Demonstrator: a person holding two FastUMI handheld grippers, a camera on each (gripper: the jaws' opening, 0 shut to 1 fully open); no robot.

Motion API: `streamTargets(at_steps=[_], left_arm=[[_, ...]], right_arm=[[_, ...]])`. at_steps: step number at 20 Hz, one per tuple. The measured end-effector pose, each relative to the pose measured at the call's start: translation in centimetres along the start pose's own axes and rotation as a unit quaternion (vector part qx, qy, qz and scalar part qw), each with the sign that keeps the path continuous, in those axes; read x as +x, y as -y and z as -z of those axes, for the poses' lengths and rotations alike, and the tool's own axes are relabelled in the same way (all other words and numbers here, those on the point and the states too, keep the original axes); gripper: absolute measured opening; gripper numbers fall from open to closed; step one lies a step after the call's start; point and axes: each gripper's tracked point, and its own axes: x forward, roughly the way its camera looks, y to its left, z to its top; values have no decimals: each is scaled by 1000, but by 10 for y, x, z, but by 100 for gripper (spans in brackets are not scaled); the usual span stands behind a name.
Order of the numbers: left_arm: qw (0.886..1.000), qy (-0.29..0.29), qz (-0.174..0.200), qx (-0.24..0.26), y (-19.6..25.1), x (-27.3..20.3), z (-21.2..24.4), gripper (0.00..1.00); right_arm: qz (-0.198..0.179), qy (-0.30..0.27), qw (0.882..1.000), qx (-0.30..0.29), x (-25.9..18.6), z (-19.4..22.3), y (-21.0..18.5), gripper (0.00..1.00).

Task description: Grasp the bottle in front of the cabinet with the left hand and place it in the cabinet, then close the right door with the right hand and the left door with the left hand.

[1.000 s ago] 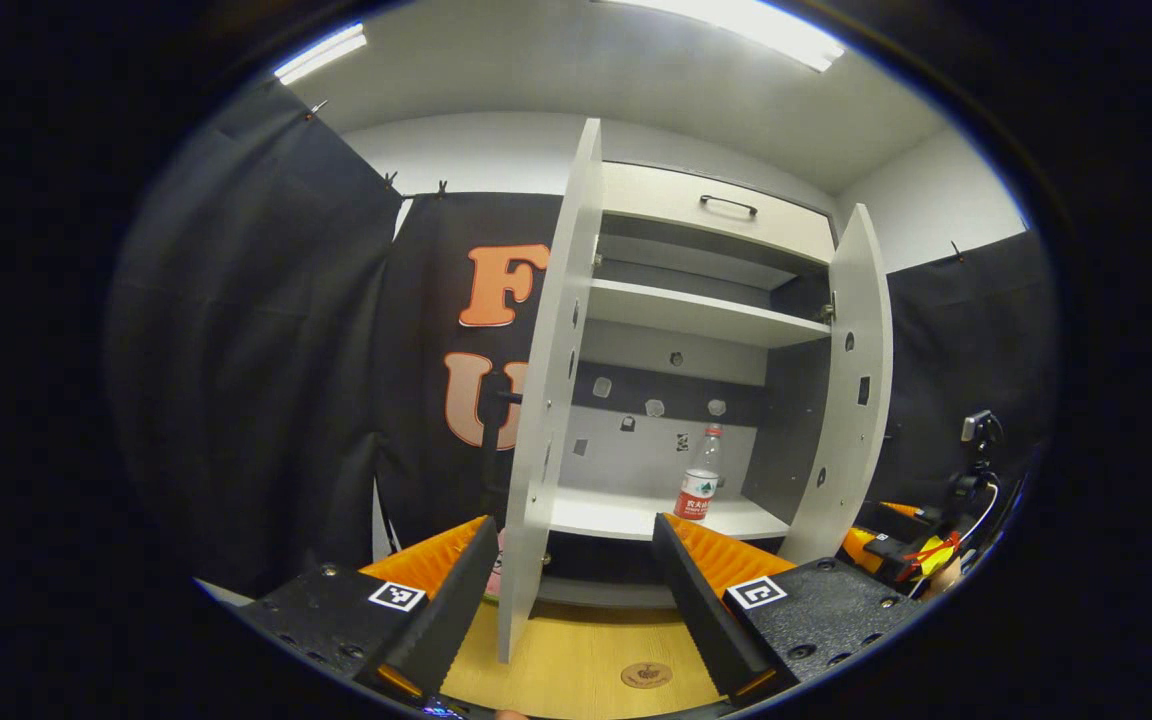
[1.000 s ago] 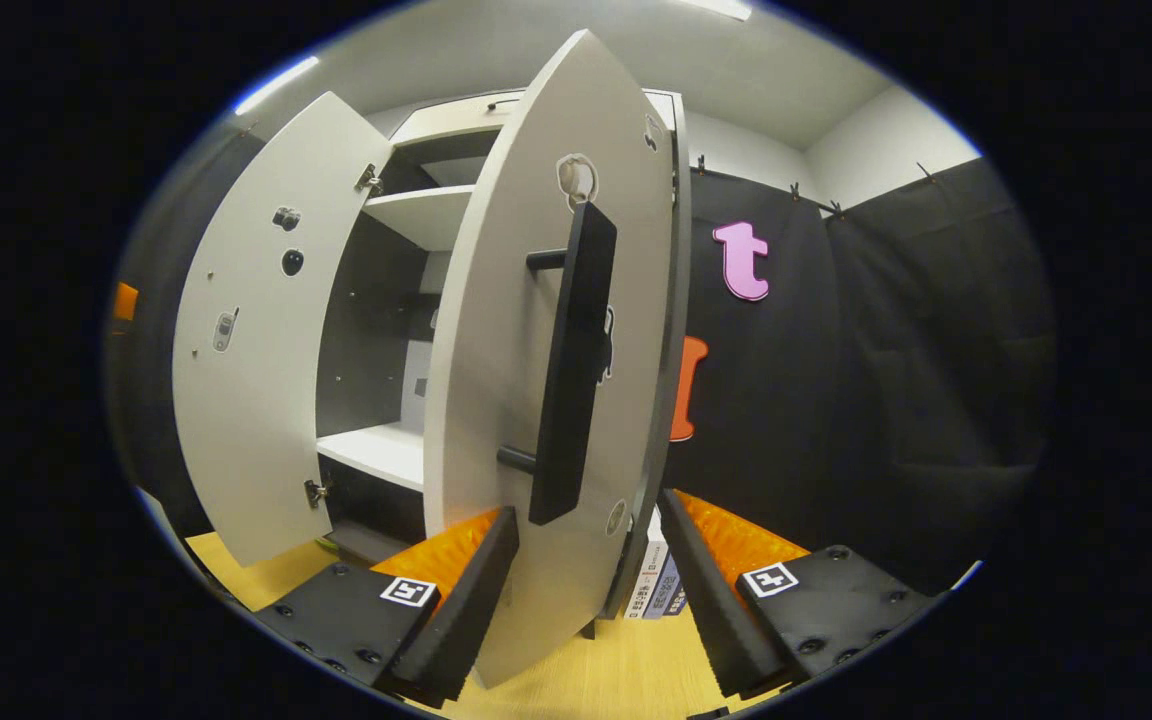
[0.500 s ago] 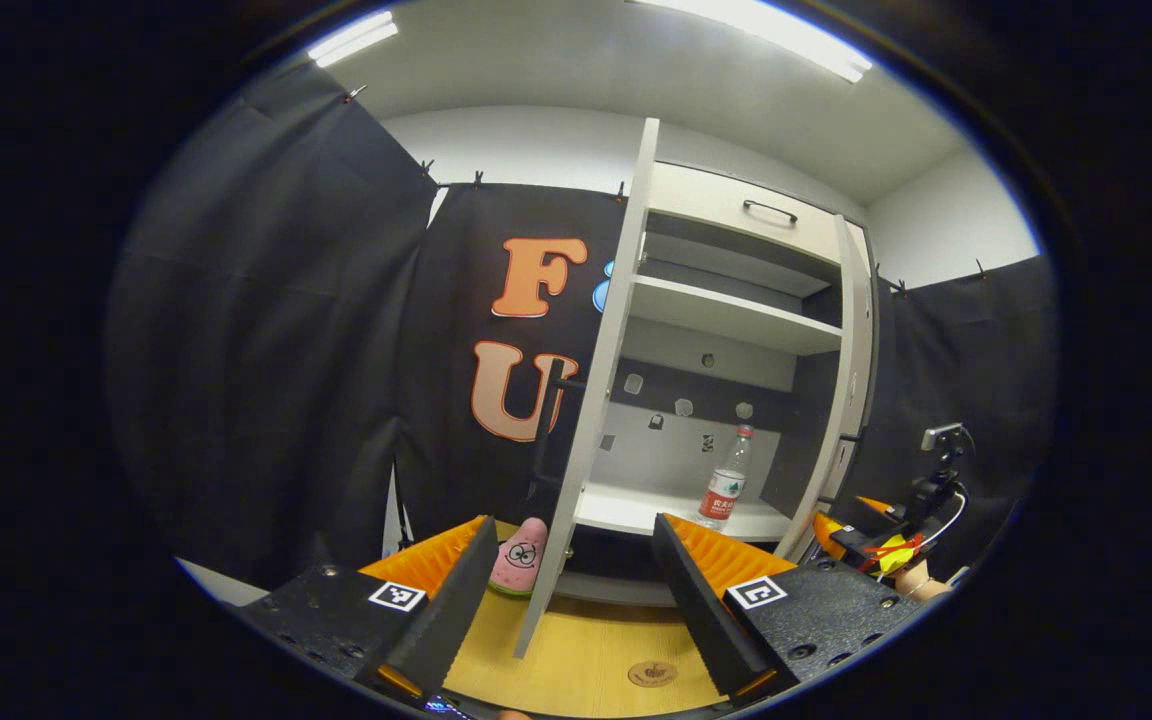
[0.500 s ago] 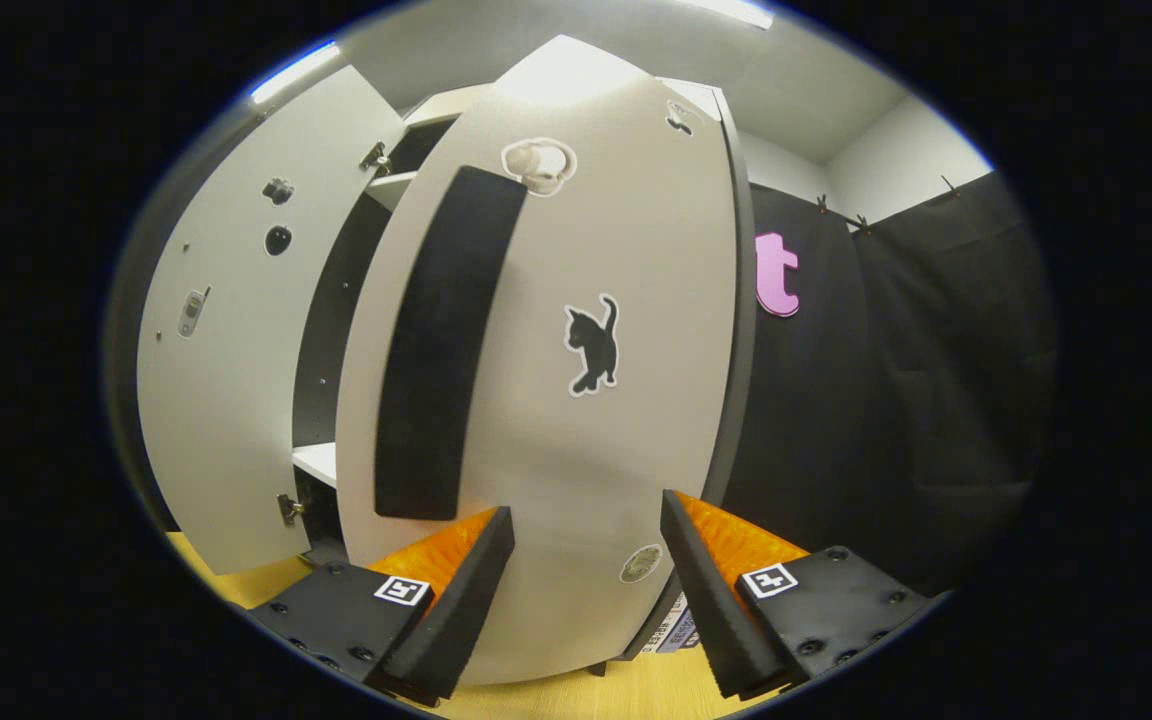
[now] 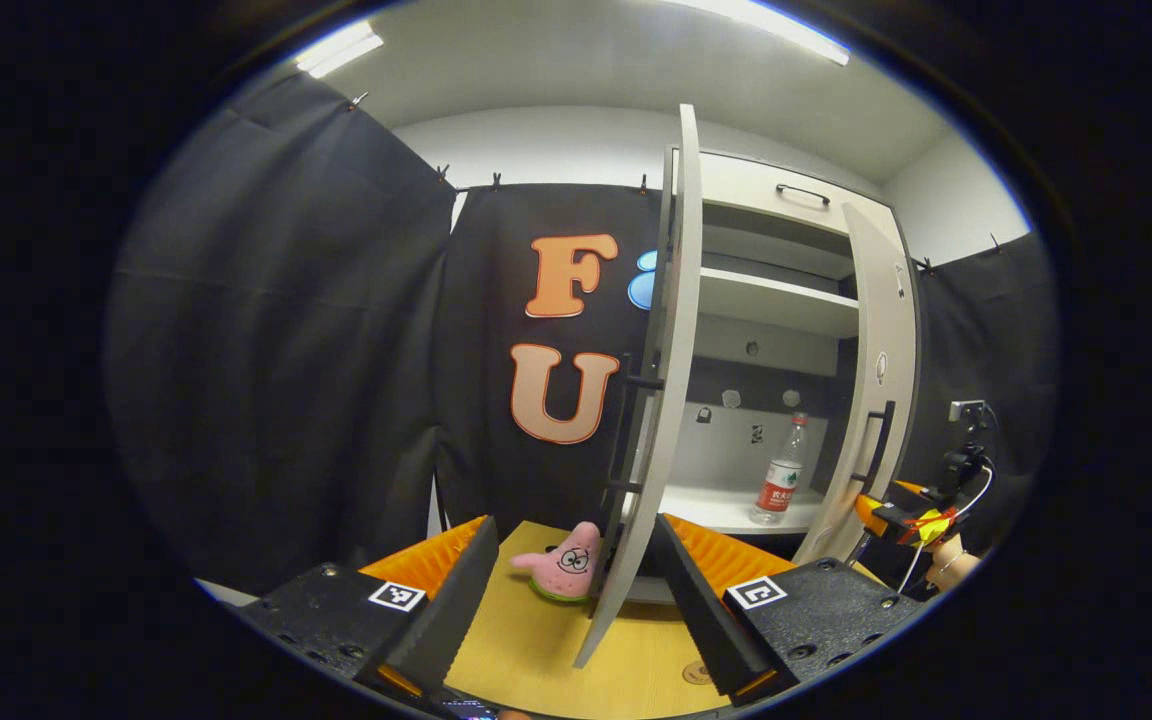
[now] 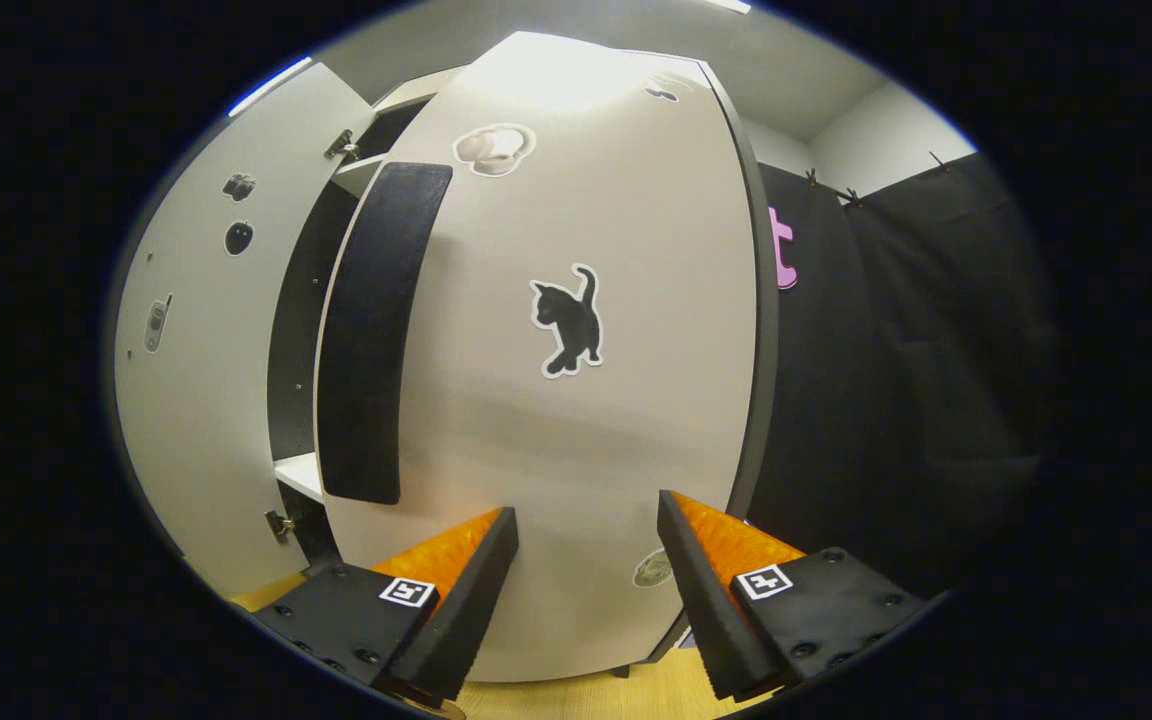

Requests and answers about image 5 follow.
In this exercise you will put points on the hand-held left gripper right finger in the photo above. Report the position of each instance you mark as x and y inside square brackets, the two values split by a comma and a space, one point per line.
[696, 610]

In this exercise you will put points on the long ceiling light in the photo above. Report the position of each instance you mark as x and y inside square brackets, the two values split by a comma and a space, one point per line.
[786, 30]

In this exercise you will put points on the black backdrop cloth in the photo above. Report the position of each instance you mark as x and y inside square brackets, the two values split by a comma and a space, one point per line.
[286, 350]

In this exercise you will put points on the pink star plush toy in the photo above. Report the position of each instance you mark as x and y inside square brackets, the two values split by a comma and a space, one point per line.
[566, 565]

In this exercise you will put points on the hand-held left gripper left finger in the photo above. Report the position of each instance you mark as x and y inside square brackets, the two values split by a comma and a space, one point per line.
[456, 610]

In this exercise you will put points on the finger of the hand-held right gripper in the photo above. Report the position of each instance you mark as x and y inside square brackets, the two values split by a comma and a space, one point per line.
[916, 488]
[891, 520]

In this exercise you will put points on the round wooden coaster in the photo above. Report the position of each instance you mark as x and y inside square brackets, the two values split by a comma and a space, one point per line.
[696, 673]

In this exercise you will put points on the white cabinet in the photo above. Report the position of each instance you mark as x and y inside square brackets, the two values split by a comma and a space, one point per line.
[736, 510]

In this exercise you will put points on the small ceiling light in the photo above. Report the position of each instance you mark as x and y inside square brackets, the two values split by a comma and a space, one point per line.
[339, 48]

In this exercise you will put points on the clear water bottle red label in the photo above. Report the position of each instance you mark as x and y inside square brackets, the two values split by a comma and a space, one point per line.
[781, 485]

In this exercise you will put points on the white cabinet drawer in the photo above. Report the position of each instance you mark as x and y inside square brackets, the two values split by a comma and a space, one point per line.
[746, 185]

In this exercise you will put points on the white cabinet door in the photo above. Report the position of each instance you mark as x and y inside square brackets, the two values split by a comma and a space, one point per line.
[881, 320]
[671, 350]

